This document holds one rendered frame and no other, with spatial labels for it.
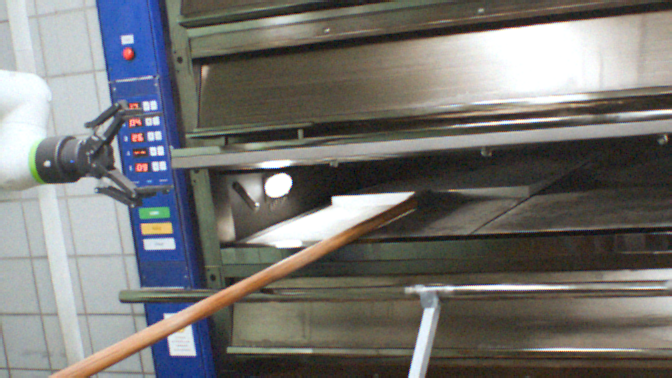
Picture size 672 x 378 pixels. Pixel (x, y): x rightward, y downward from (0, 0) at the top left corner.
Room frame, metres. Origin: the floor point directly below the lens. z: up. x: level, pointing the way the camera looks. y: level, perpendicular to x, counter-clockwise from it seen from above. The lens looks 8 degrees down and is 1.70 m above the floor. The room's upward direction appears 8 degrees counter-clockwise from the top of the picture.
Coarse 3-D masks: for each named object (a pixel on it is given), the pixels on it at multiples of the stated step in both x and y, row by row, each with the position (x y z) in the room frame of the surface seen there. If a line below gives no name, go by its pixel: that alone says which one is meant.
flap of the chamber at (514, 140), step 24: (360, 144) 2.54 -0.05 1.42; (384, 144) 2.52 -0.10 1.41; (408, 144) 2.49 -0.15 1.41; (432, 144) 2.46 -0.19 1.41; (456, 144) 2.44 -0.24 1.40; (480, 144) 2.41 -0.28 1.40; (504, 144) 2.39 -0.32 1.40; (528, 144) 2.41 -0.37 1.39; (552, 144) 2.44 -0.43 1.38; (576, 144) 2.48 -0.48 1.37; (192, 168) 2.77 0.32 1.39; (216, 168) 2.82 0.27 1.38; (240, 168) 2.87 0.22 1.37
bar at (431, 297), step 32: (224, 288) 2.47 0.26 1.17; (288, 288) 2.39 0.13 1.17; (320, 288) 2.35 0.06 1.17; (352, 288) 2.32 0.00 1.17; (384, 288) 2.29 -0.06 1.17; (416, 288) 2.25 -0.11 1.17; (448, 288) 2.22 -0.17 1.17; (480, 288) 2.19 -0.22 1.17; (512, 288) 2.16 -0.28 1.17; (544, 288) 2.13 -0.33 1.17; (576, 288) 2.10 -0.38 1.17; (608, 288) 2.07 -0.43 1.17; (640, 288) 2.05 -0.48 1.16; (416, 352) 2.17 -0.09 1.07
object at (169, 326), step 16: (400, 208) 2.98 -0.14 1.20; (368, 224) 2.82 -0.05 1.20; (336, 240) 2.68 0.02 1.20; (352, 240) 2.75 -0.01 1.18; (304, 256) 2.55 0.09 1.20; (320, 256) 2.61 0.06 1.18; (272, 272) 2.43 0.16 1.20; (288, 272) 2.49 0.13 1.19; (240, 288) 2.33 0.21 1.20; (256, 288) 2.37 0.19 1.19; (208, 304) 2.23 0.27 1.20; (224, 304) 2.27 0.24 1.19; (176, 320) 2.14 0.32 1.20; (192, 320) 2.17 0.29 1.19; (144, 336) 2.05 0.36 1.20; (160, 336) 2.08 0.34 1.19; (112, 352) 1.97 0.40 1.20; (128, 352) 2.00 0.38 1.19; (80, 368) 1.90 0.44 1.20; (96, 368) 1.93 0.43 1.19
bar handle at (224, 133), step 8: (232, 128) 2.75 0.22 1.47; (240, 128) 2.74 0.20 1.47; (248, 128) 2.72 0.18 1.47; (256, 128) 2.71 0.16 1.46; (264, 128) 2.70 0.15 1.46; (272, 128) 2.69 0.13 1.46; (280, 128) 2.68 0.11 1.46; (288, 128) 2.67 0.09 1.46; (296, 128) 2.67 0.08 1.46; (304, 128) 2.66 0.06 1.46; (312, 128) 2.65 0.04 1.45; (192, 136) 2.79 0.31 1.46; (200, 136) 2.78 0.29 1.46; (208, 136) 2.78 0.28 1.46; (216, 136) 2.77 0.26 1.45; (224, 136) 2.75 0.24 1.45; (304, 136) 2.66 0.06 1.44; (224, 144) 2.75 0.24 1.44
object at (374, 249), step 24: (360, 240) 2.76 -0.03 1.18; (384, 240) 2.72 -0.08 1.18; (408, 240) 2.68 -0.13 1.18; (432, 240) 2.65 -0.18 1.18; (456, 240) 2.61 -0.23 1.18; (480, 240) 2.59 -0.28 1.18; (504, 240) 2.56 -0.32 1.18; (528, 240) 2.53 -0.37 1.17; (552, 240) 2.51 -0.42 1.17; (576, 240) 2.48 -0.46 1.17; (600, 240) 2.46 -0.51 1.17; (624, 240) 2.44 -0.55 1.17; (648, 240) 2.41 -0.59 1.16; (240, 264) 2.88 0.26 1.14
